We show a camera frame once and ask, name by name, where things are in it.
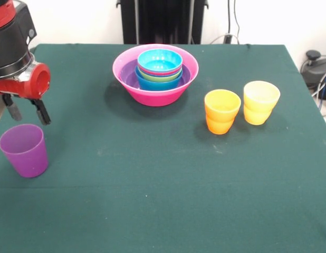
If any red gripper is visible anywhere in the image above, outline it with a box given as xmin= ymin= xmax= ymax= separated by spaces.
xmin=0 ymin=63 xmax=52 ymax=127

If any purple cup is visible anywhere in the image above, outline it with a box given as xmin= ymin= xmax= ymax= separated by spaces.
xmin=0 ymin=123 xmax=49 ymax=179

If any purple bowl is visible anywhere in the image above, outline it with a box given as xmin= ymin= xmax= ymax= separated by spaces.
xmin=119 ymin=59 xmax=192 ymax=92

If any large pink bowl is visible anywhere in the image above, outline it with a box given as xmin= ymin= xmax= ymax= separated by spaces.
xmin=112 ymin=44 xmax=199 ymax=108

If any blue ringed flat-bottom bowl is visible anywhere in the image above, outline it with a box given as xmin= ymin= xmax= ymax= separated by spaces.
xmin=135 ymin=65 xmax=184 ymax=92

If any green bowl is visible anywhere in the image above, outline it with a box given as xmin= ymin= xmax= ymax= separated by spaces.
xmin=138 ymin=69 xmax=183 ymax=83

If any small red-pink bowl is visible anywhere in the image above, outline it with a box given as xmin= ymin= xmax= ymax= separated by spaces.
xmin=138 ymin=64 xmax=184 ymax=77

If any cyan bowl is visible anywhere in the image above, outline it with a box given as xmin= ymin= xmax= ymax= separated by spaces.
xmin=137 ymin=49 xmax=184 ymax=74

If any dark green tablecloth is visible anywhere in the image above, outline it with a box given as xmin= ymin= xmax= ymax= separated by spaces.
xmin=0 ymin=43 xmax=326 ymax=253

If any yellow cup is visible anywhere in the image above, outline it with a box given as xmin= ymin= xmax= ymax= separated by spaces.
xmin=243 ymin=81 xmax=281 ymax=114

